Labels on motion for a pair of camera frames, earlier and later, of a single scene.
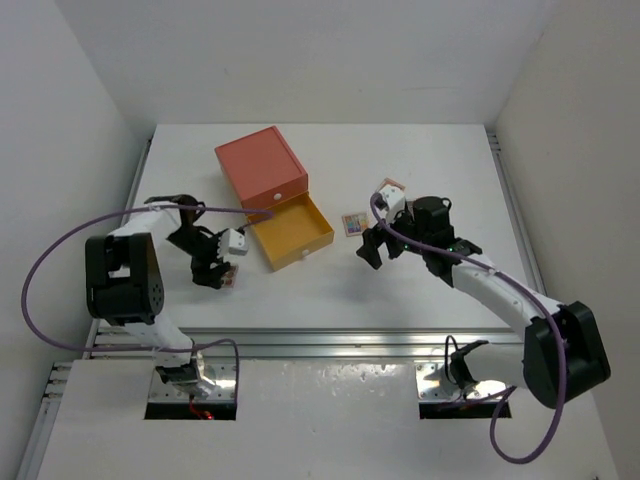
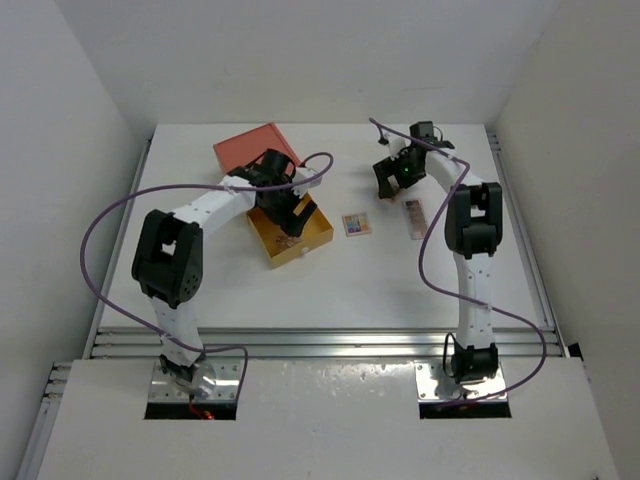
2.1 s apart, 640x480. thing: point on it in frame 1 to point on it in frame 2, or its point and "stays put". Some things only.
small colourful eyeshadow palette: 355,224 stays put
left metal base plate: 220,374 stays put
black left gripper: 201,271 to 288,221
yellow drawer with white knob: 293,231 stays put
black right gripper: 369,250 to 387,169
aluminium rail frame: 268,344 stays put
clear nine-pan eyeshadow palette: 230,277 to 287,241
